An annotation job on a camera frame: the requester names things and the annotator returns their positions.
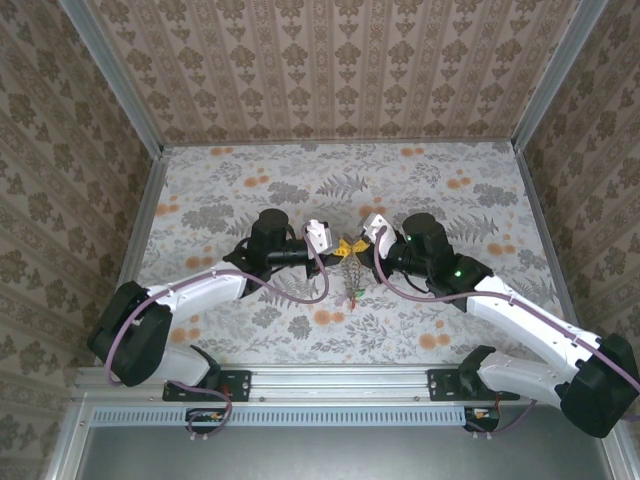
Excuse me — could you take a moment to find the black cable junction connector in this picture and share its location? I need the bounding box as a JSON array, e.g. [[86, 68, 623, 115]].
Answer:
[[185, 407, 229, 435], [463, 405, 501, 434]]

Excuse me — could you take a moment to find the floral patterned table cover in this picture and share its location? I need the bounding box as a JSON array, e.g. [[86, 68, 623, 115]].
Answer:
[[107, 142, 584, 366]]

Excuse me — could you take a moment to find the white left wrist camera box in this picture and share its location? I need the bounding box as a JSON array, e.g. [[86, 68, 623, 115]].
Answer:
[[303, 218, 334, 255]]

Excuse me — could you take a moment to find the aluminium table side rail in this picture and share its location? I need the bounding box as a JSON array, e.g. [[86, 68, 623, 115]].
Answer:
[[514, 148, 586, 346], [94, 147, 174, 366]]

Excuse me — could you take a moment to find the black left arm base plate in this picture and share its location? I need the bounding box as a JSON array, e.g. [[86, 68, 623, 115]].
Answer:
[[162, 368, 251, 403]]

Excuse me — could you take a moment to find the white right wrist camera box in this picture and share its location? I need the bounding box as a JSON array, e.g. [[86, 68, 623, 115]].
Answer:
[[360, 213, 391, 249]]

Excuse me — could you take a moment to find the white slotted cable duct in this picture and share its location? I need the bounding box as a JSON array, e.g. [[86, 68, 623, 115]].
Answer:
[[92, 405, 501, 427]]

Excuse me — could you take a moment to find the aluminium mounting rail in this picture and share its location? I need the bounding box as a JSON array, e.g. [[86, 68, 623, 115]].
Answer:
[[74, 364, 614, 401]]

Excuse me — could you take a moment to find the aluminium frame post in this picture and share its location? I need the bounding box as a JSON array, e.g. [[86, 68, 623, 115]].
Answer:
[[512, 0, 609, 151], [57, 0, 166, 156]]

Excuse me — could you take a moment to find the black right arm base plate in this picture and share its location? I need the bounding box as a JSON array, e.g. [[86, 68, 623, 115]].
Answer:
[[427, 368, 521, 403]]

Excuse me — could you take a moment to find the grey metal panel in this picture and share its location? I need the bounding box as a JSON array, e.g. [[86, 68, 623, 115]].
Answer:
[[74, 424, 616, 480]]

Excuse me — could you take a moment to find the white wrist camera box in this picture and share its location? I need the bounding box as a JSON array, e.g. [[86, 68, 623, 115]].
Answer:
[[360, 213, 391, 249], [303, 218, 334, 255]]

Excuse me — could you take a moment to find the metal keyring chain loop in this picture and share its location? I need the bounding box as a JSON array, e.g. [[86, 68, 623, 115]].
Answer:
[[339, 254, 369, 311]]

